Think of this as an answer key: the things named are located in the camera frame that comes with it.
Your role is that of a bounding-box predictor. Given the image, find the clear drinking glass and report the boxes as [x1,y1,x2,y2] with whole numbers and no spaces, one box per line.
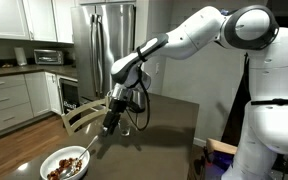
[118,119,133,137]

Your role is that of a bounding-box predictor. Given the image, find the silver metal spoon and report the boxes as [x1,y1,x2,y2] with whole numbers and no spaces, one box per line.
[59,134,100,180]

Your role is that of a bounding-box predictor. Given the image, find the wooden chair back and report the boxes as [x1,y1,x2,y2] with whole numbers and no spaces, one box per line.
[61,95,111,137]

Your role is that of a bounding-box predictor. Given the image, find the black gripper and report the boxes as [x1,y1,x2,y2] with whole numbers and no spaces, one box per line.
[100,97,132,137]

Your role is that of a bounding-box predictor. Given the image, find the stainless steel electric kettle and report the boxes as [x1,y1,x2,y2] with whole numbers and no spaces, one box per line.
[131,88,149,113]

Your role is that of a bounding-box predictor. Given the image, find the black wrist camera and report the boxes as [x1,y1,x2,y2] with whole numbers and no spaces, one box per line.
[126,99,146,114]

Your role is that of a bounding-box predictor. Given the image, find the white wall cabinets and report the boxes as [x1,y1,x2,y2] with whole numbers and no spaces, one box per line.
[0,0,75,45]

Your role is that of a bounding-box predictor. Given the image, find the white drawer base cabinets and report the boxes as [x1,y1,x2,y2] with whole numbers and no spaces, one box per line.
[0,71,63,138]

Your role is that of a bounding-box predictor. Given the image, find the stainless steel refrigerator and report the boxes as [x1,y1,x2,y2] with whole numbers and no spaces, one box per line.
[71,3,136,108]

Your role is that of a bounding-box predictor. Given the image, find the white ceramic bowl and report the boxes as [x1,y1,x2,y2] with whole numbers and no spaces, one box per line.
[39,145,91,180]

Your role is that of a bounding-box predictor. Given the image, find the paper towel roll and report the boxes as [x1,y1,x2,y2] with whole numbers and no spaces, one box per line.
[13,46,29,67]

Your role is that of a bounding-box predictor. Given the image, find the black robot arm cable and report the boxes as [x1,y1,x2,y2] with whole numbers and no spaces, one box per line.
[125,62,152,132]

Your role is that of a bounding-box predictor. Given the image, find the light wooden board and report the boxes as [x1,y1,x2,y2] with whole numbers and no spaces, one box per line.
[206,137,238,155]

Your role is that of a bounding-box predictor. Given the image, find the brown food pieces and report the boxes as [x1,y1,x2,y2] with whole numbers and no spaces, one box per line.
[46,157,84,180]

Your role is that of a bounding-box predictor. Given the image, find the silver toaster oven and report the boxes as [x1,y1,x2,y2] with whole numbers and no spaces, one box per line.
[33,49,65,66]

